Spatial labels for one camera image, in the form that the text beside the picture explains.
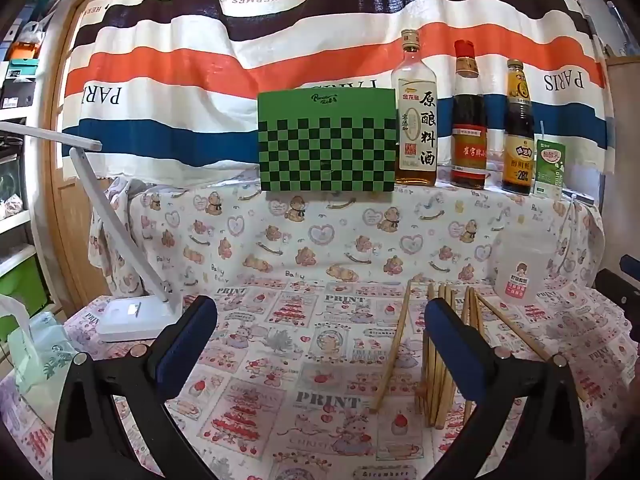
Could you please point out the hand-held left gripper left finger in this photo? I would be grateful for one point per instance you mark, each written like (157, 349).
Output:
(187, 342)

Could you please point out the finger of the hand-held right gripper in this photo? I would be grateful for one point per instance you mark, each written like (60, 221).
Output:
(631, 263)
(622, 292)

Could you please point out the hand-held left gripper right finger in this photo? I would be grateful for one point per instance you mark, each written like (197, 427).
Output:
(452, 350)

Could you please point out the bundle of wooden chopsticks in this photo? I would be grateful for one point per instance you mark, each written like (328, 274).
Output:
(436, 385)

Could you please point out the wooden chopstick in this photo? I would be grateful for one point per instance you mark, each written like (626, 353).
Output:
(530, 345)
(395, 340)

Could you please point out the translucent plastic cup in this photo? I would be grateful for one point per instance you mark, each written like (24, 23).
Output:
(525, 270)

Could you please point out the white desk lamp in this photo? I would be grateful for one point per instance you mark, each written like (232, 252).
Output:
(125, 317)

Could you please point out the pink printed tablecloth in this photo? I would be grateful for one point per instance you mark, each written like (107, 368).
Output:
(300, 360)

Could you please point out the green drink carton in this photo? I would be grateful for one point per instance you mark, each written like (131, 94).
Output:
(549, 170)

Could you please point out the green printed plastic bag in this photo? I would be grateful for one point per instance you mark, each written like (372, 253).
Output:
(40, 350)

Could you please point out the bear print cloth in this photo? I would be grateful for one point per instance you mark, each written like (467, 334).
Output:
(350, 240)

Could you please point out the wooden board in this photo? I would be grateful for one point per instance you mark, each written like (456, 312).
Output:
(622, 110)

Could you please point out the yellow label oyster sauce bottle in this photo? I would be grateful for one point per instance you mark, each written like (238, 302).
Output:
(517, 160)

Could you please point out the green storage bin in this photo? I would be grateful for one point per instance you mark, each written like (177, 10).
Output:
(22, 285)

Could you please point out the red cap sauce bottle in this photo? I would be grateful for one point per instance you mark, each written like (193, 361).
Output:
(469, 155)

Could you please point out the white shelf unit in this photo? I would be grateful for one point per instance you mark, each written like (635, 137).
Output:
(20, 210)

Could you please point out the clear cooking wine bottle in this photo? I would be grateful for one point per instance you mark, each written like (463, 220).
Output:
(417, 125)

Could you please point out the green checkered box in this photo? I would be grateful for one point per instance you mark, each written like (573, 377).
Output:
(325, 150)

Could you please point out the striped curtain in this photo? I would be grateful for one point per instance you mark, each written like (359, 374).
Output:
(200, 60)

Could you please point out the flat teal box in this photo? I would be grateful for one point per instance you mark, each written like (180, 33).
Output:
(22, 69)

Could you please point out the plastic bag with orange contents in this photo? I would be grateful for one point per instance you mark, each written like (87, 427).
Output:
(27, 42)

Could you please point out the wooden door frame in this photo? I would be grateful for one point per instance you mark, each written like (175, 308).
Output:
(70, 210)

